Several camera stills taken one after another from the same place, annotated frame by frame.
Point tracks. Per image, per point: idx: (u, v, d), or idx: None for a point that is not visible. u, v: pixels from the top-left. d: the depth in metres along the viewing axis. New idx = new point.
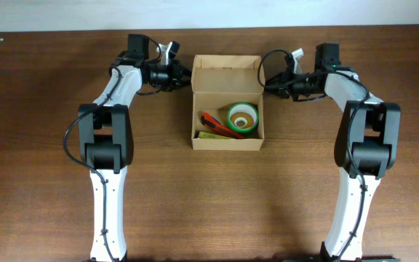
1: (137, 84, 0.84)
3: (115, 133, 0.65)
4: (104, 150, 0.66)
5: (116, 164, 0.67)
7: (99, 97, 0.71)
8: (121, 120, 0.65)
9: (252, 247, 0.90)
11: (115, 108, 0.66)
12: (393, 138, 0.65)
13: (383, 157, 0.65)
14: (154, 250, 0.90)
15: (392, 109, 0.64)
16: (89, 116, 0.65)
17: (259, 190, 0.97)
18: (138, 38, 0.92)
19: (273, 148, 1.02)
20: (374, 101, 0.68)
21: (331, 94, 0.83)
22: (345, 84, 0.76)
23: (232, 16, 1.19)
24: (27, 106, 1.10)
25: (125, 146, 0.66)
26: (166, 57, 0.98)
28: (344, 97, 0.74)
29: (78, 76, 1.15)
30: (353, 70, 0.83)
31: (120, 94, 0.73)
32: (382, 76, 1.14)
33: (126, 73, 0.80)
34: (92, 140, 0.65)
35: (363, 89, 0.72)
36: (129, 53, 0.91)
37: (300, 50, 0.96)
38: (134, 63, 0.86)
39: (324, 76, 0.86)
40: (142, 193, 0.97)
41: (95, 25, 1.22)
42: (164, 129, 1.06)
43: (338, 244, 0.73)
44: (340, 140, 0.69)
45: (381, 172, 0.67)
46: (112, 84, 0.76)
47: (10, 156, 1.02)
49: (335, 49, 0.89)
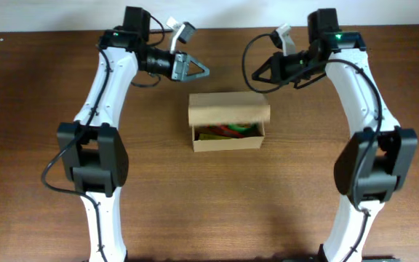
1: (131, 71, 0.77)
3: (103, 160, 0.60)
4: (92, 172, 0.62)
5: (108, 188, 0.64)
7: (82, 108, 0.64)
8: (111, 147, 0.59)
9: (252, 247, 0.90)
11: (101, 131, 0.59)
12: (405, 168, 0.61)
13: (387, 185, 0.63)
14: (155, 250, 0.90)
15: (406, 137, 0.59)
16: (69, 141, 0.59)
17: (258, 191, 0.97)
18: (136, 12, 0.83)
19: (273, 149, 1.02)
20: (390, 124, 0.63)
21: (332, 79, 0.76)
22: (353, 80, 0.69)
23: (232, 17, 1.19)
24: (28, 106, 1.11)
25: (116, 172, 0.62)
26: (173, 42, 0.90)
28: (350, 102, 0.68)
29: (78, 76, 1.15)
30: (364, 49, 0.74)
31: (107, 104, 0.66)
32: (380, 76, 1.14)
33: (116, 66, 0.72)
34: (77, 163, 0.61)
35: (372, 95, 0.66)
36: (126, 26, 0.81)
37: (286, 25, 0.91)
38: (131, 41, 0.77)
39: (327, 52, 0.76)
40: (142, 193, 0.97)
41: (96, 25, 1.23)
42: (163, 129, 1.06)
43: (338, 252, 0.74)
44: (344, 167, 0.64)
45: (386, 196, 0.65)
46: (100, 81, 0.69)
47: (10, 156, 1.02)
49: (330, 19, 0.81)
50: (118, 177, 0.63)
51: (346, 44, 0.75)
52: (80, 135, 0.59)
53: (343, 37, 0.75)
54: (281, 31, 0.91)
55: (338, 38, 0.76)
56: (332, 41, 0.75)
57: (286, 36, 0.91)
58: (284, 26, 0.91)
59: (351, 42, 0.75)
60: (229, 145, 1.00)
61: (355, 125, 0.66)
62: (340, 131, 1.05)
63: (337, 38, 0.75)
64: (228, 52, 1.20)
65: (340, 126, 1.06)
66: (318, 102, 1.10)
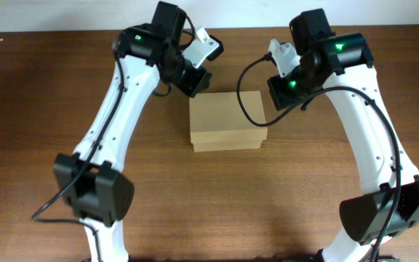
1: (150, 84, 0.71)
3: (102, 200, 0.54)
4: (89, 206, 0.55)
5: (107, 222, 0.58)
7: (84, 137, 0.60)
8: (109, 191, 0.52)
9: (252, 247, 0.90)
11: (101, 172, 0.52)
12: None
13: (401, 228, 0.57)
14: (155, 250, 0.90)
15: None
16: (67, 174, 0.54)
17: (258, 190, 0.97)
18: (172, 11, 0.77)
19: (273, 149, 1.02)
20: (408, 176, 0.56)
21: (336, 105, 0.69)
22: (363, 115, 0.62)
23: (233, 16, 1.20)
24: (28, 106, 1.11)
25: (115, 212, 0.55)
26: (199, 62, 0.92)
28: (361, 144, 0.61)
29: (78, 76, 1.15)
30: (371, 64, 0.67)
31: (113, 135, 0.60)
32: (380, 77, 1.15)
33: (131, 84, 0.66)
34: (73, 196, 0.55)
35: (387, 135, 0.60)
36: (153, 27, 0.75)
37: (274, 41, 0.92)
38: (154, 49, 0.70)
39: (328, 70, 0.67)
40: (142, 193, 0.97)
41: (97, 25, 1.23)
42: (163, 129, 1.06)
43: (351, 257, 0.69)
44: (353, 215, 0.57)
45: (397, 233, 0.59)
46: (110, 101, 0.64)
47: (10, 156, 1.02)
49: (321, 24, 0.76)
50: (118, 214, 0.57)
51: (349, 54, 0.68)
52: (81, 170, 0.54)
53: (345, 46, 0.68)
54: (271, 51, 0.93)
55: (339, 48, 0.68)
56: (332, 54, 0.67)
57: (279, 47, 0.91)
58: (271, 44, 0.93)
59: (356, 49, 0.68)
60: (233, 140, 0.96)
61: (366, 175, 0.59)
62: (340, 131, 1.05)
63: (337, 50, 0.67)
64: (228, 52, 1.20)
65: (340, 126, 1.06)
66: (318, 102, 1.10)
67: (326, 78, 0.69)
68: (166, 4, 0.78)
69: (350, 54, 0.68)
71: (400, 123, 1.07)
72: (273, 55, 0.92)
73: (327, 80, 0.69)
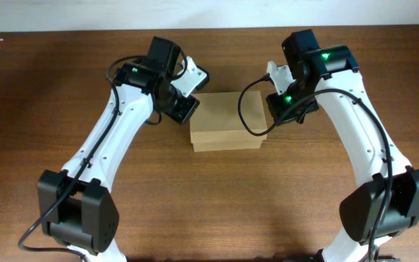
1: (143, 114, 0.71)
3: (86, 222, 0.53)
4: (72, 230, 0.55)
5: (89, 247, 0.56)
7: (73, 157, 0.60)
8: (94, 209, 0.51)
9: (252, 247, 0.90)
11: (88, 190, 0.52)
12: None
13: (401, 228, 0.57)
14: (155, 250, 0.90)
15: None
16: (52, 193, 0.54)
17: (259, 190, 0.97)
18: (165, 45, 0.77)
19: (273, 149, 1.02)
20: (400, 165, 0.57)
21: (329, 115, 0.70)
22: (352, 113, 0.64)
23: (233, 16, 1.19)
24: (28, 106, 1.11)
25: (100, 236, 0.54)
26: (189, 89, 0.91)
28: (353, 142, 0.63)
29: (78, 76, 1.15)
30: (356, 70, 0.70)
31: (104, 155, 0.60)
32: (380, 77, 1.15)
33: (125, 110, 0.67)
34: (55, 219, 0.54)
35: (376, 131, 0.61)
36: (148, 60, 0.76)
37: (272, 63, 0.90)
38: (149, 79, 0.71)
39: (316, 76, 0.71)
40: (142, 193, 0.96)
41: (97, 25, 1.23)
42: (164, 129, 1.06)
43: (351, 257, 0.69)
44: (351, 212, 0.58)
45: (397, 233, 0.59)
46: (104, 124, 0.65)
47: (10, 156, 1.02)
49: (310, 42, 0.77)
50: (102, 242, 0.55)
51: (336, 64, 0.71)
52: (65, 191, 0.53)
53: (330, 56, 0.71)
54: (271, 72, 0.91)
55: (325, 57, 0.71)
56: (319, 64, 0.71)
57: (278, 69, 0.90)
58: (269, 65, 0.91)
59: (341, 60, 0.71)
60: (233, 140, 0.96)
61: (361, 169, 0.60)
62: None
63: (324, 59, 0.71)
64: (228, 52, 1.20)
65: None
66: None
67: (315, 85, 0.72)
68: (161, 38, 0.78)
69: (336, 62, 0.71)
71: (400, 123, 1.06)
72: (273, 78, 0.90)
73: (316, 87, 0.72)
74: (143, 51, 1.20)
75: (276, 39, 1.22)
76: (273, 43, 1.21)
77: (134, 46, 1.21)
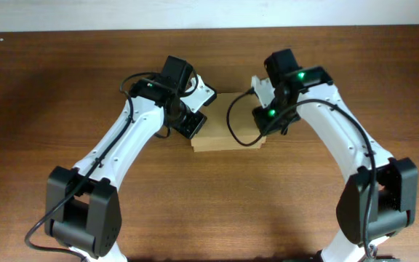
1: (155, 124, 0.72)
3: (89, 219, 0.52)
4: (75, 230, 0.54)
5: (89, 249, 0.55)
7: (86, 156, 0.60)
8: (100, 204, 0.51)
9: (252, 247, 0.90)
11: (98, 188, 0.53)
12: (413, 204, 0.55)
13: (399, 224, 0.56)
14: (155, 250, 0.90)
15: (407, 169, 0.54)
16: (60, 190, 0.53)
17: (259, 190, 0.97)
18: (177, 64, 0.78)
19: (273, 149, 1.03)
20: (382, 157, 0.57)
21: (315, 126, 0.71)
22: (330, 118, 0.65)
23: (233, 15, 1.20)
24: (28, 106, 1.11)
25: (100, 236, 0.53)
26: (198, 105, 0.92)
28: (337, 144, 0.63)
29: (78, 76, 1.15)
30: (331, 83, 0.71)
31: (116, 156, 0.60)
32: (380, 77, 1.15)
33: (140, 117, 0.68)
34: (62, 217, 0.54)
35: (356, 130, 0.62)
36: (162, 77, 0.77)
37: (255, 78, 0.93)
38: (163, 94, 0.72)
39: (294, 93, 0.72)
40: (142, 193, 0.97)
41: (97, 25, 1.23)
42: (164, 130, 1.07)
43: (351, 257, 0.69)
44: (348, 215, 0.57)
45: (396, 231, 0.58)
46: (117, 129, 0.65)
47: (10, 156, 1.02)
49: (289, 60, 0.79)
50: (103, 247, 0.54)
51: (311, 82, 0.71)
52: (75, 189, 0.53)
53: (306, 75, 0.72)
54: (254, 86, 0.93)
55: (301, 76, 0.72)
56: (296, 82, 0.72)
57: (262, 83, 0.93)
58: (252, 79, 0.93)
59: (317, 78, 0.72)
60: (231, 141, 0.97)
61: (349, 169, 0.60)
62: None
63: (300, 78, 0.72)
64: (228, 52, 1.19)
65: None
66: None
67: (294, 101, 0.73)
68: (174, 57, 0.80)
69: (313, 80, 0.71)
71: (400, 123, 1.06)
72: (257, 91, 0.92)
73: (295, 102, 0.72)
74: (142, 50, 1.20)
75: (276, 39, 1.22)
76: (273, 43, 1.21)
77: (134, 46, 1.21)
